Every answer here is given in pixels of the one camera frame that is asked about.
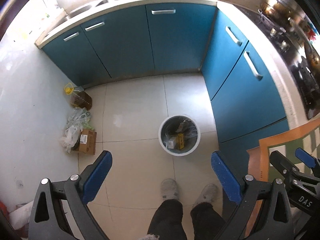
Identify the yellow package in bin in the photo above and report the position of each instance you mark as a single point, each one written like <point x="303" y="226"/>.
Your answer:
<point x="180" y="141"/>

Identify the brown cardboard box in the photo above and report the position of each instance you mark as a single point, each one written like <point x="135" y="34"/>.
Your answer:
<point x="86" y="142"/>

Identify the white round trash bin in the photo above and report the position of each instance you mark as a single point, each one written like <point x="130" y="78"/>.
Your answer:
<point x="179" y="124"/>

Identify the right grey slipper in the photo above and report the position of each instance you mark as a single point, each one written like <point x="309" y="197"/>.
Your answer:
<point x="208" y="195"/>

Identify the white plastic bag pile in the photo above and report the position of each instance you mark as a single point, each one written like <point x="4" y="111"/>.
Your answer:
<point x="77" y="121"/>

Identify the right black trouser leg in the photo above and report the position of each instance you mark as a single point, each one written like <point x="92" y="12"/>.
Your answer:
<point x="207" y="223"/>

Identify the black gas stove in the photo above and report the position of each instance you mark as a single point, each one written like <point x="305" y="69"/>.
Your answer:
<point x="292" y="51"/>

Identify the black trouser leg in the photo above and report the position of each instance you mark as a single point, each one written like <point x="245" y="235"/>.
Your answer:
<point x="167" y="221"/>
<point x="207" y="223"/>

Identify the green checkered orange-edged mat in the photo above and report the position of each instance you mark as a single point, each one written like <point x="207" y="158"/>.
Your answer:
<point x="305" y="137"/>

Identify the left grey slipper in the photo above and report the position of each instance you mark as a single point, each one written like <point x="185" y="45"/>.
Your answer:
<point x="169" y="190"/>

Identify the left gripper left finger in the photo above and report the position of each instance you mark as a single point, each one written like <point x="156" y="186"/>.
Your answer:
<point x="78" y="190"/>

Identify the blue kitchen base cabinets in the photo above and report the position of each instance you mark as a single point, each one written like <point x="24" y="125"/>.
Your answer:
<point x="160" y="62"/>

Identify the left black trouser leg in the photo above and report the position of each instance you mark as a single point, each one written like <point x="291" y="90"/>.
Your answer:
<point x="167" y="221"/>

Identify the stainless steel double sink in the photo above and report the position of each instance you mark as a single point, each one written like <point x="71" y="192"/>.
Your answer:
<point x="74" y="10"/>

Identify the stainless steel stock pot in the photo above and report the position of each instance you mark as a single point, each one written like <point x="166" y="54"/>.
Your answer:
<point x="276" y="7"/>

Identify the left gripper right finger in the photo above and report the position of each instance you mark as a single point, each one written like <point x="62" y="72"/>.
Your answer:
<point x="262" y="208"/>

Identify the grey slipper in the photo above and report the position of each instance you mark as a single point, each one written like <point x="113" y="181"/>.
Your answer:
<point x="169" y="190"/>
<point x="208" y="195"/>

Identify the cooking oil bottle yellow cap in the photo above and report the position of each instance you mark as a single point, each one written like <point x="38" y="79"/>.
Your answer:
<point x="78" y="97"/>

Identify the white red bag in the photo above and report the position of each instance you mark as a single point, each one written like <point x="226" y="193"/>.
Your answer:
<point x="22" y="217"/>

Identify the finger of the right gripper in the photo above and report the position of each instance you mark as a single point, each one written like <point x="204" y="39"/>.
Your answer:
<point x="287" y="168"/>
<point x="310" y="161"/>

